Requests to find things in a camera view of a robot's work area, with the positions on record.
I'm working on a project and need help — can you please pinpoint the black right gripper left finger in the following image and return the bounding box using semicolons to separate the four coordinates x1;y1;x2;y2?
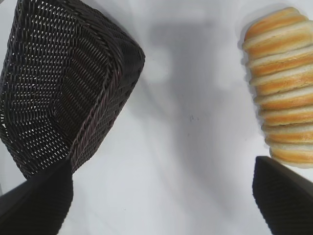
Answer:
0;159;75;235

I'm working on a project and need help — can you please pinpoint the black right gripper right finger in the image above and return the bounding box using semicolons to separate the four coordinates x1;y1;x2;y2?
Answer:
251;156;313;235

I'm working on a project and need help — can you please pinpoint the long striped twisted bread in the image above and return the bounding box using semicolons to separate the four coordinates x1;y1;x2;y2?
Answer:
242;6;313;169

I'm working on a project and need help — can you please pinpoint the dark brown wicker basket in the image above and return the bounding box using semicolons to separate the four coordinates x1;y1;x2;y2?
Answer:
0;0;146;181

